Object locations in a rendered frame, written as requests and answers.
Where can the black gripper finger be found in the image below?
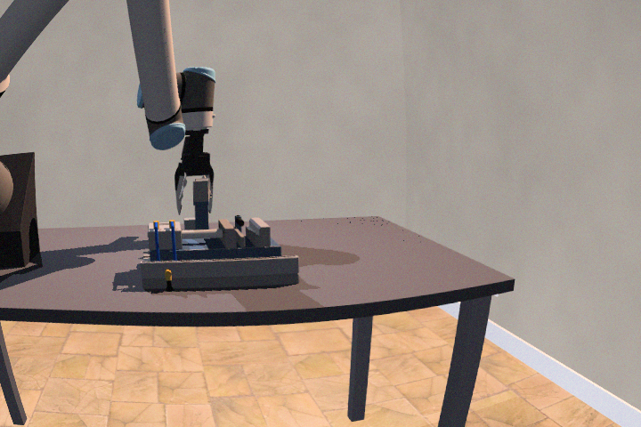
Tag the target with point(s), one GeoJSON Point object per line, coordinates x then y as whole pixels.
{"type": "Point", "coordinates": [179, 183]}
{"type": "Point", "coordinates": [211, 179]}

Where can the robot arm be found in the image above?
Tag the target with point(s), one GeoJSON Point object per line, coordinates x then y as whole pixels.
{"type": "Point", "coordinates": [150, 23]}

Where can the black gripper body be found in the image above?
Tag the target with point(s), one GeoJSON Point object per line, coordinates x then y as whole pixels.
{"type": "Point", "coordinates": [200, 164]}

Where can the tan rectangular block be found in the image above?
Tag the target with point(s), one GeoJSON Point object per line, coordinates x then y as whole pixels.
{"type": "Point", "coordinates": [189, 224]}

